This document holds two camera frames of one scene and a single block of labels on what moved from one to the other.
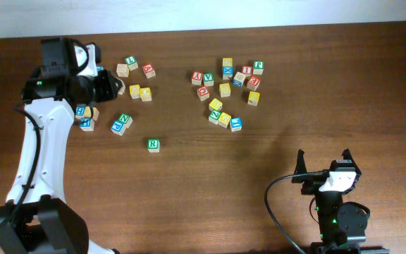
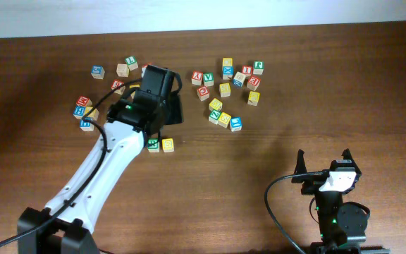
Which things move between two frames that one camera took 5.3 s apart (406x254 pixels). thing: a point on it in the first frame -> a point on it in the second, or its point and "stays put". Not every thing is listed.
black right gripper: (313, 183) stays put
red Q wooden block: (203, 93) stays put
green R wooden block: (154, 145) stays put
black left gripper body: (101, 88) -> (175, 111)
